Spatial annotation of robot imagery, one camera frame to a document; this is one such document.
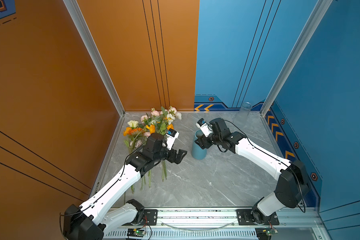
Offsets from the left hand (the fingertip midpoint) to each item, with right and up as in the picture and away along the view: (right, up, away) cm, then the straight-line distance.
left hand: (179, 147), depth 75 cm
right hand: (+11, +5, +9) cm, 15 cm away
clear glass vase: (+45, +18, +36) cm, 60 cm away
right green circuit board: (+43, -39, -6) cm, 58 cm away
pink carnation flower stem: (-14, +14, +34) cm, 39 cm away
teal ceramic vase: (+10, -5, +12) cm, 16 cm away
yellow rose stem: (-18, -19, +11) cm, 29 cm away
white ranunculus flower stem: (-11, -16, +14) cm, 23 cm away
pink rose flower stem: (-29, +17, +36) cm, 49 cm away
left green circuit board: (-19, -40, -5) cm, 45 cm away
